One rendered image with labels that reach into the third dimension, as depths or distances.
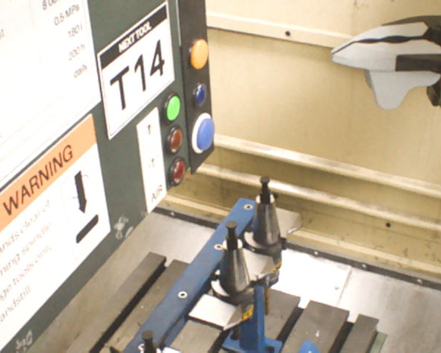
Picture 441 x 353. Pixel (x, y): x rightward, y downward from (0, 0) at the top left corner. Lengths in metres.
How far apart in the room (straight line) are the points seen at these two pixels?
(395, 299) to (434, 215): 0.21
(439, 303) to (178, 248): 0.58
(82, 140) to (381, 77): 0.27
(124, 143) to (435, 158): 0.98
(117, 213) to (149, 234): 1.23
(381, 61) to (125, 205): 0.24
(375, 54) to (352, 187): 0.95
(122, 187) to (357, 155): 0.98
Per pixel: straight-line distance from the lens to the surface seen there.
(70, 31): 0.54
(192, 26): 0.69
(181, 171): 0.71
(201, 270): 1.17
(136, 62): 0.62
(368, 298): 1.71
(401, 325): 1.68
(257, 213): 1.19
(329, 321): 1.55
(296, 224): 1.26
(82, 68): 0.56
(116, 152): 0.62
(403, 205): 1.61
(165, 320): 1.10
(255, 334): 1.45
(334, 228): 1.71
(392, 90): 0.72
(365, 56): 0.70
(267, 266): 1.19
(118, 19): 0.59
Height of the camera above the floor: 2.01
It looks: 35 degrees down
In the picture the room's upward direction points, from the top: 3 degrees counter-clockwise
